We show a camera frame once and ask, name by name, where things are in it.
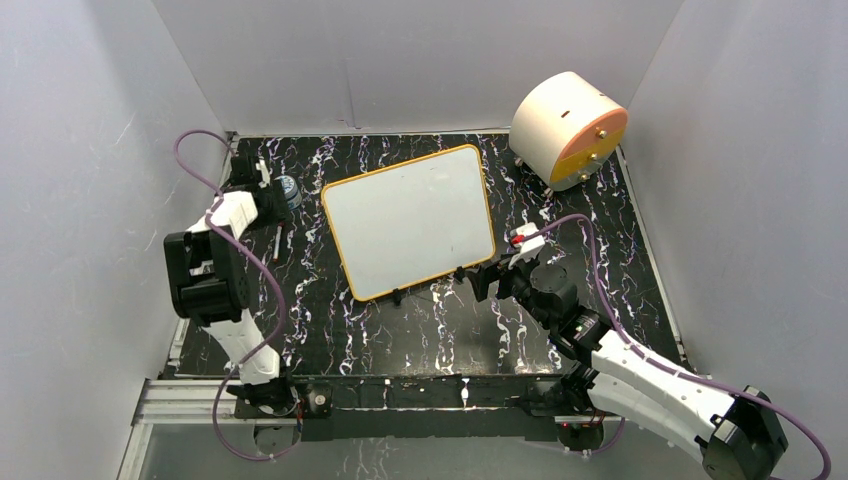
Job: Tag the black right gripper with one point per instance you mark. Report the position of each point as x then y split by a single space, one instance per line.
486 274

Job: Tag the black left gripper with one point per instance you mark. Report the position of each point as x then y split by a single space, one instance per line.
280 212

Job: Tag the white orange whiteboard marker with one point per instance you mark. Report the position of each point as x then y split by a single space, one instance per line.
277 242

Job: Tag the yellow framed whiteboard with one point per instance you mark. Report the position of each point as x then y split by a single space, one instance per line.
412 222

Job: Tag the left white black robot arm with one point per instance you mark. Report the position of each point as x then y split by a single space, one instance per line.
209 286

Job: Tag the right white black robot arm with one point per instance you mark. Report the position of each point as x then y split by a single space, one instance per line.
732 435

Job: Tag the blue white round jar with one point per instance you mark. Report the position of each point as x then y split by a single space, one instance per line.
291 190

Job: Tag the cream round drawer box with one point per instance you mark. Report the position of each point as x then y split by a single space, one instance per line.
565 129

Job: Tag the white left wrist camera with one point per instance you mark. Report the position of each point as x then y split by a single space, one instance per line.
264 174

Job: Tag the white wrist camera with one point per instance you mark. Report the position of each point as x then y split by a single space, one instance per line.
527 242
264 174

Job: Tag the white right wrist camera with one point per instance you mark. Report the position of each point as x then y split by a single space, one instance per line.
527 242

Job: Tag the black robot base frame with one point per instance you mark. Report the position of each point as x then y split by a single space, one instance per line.
530 407

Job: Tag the aluminium rail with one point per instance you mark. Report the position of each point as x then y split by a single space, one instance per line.
191 402

